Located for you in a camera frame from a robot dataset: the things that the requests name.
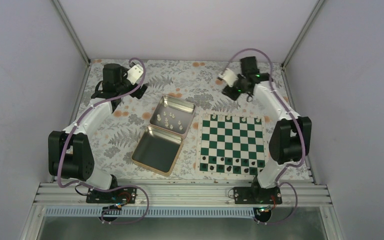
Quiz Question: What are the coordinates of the open metal tin box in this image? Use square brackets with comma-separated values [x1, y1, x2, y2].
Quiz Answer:
[131, 95, 197, 177]

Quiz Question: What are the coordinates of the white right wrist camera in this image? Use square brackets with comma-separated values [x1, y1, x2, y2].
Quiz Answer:
[217, 68, 238, 88]

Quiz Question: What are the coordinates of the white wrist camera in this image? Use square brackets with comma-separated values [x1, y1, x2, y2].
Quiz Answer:
[217, 68, 238, 88]
[126, 63, 144, 85]

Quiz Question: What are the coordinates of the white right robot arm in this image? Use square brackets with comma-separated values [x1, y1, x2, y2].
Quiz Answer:
[218, 56, 312, 204]

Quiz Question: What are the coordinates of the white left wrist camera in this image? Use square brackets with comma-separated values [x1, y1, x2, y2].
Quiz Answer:
[126, 63, 144, 85]

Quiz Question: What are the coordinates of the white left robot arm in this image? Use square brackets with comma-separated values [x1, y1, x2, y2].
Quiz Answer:
[47, 60, 148, 203]

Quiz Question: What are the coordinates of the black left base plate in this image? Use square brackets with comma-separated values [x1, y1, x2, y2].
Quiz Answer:
[85, 187, 137, 205]

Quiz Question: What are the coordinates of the white slotted cable duct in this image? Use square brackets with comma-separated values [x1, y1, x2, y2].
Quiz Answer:
[45, 206, 255, 218]

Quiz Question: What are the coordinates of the green white chess board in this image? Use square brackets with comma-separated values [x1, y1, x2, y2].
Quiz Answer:
[195, 112, 266, 179]

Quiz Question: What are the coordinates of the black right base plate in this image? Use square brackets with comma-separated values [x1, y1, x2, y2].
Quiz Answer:
[233, 186, 283, 205]

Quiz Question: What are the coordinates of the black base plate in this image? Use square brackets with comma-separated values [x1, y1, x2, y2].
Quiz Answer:
[85, 187, 137, 205]
[233, 186, 283, 205]

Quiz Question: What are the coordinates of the aluminium mounting rail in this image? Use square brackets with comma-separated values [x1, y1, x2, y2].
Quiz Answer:
[33, 179, 333, 207]

